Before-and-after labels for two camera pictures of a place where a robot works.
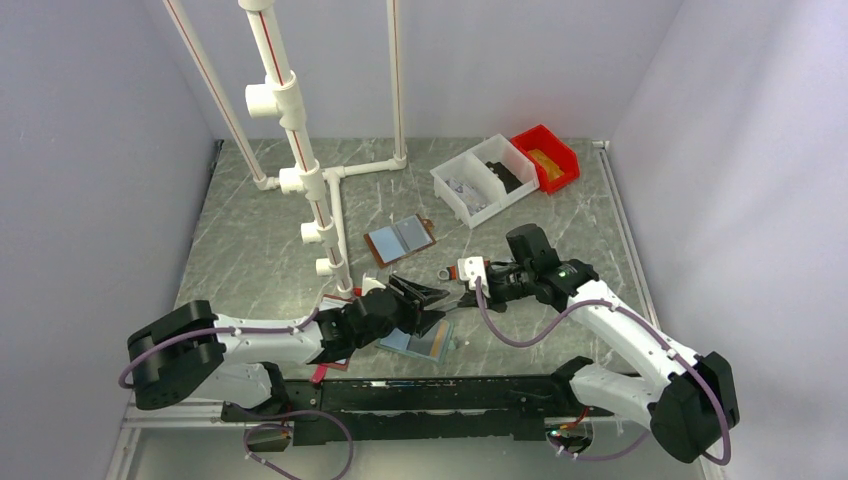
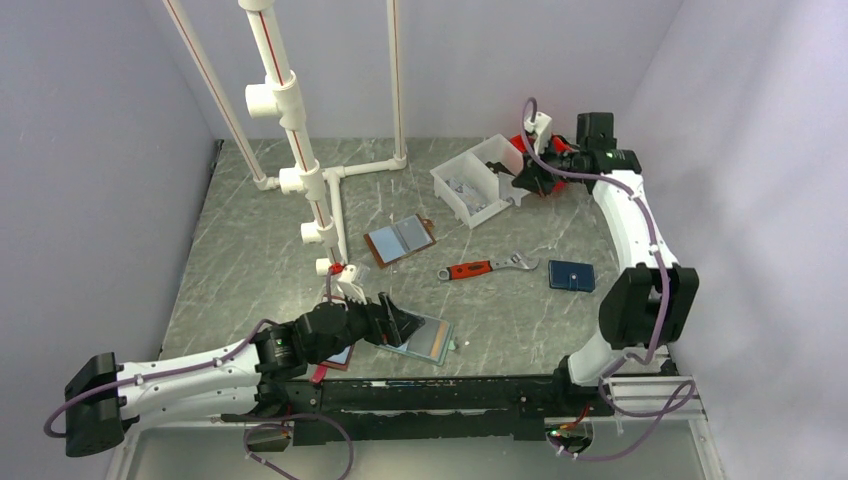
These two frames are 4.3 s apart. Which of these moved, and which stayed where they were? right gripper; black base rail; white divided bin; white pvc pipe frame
Moved: right gripper
Stayed: white divided bin; white pvc pipe frame; black base rail
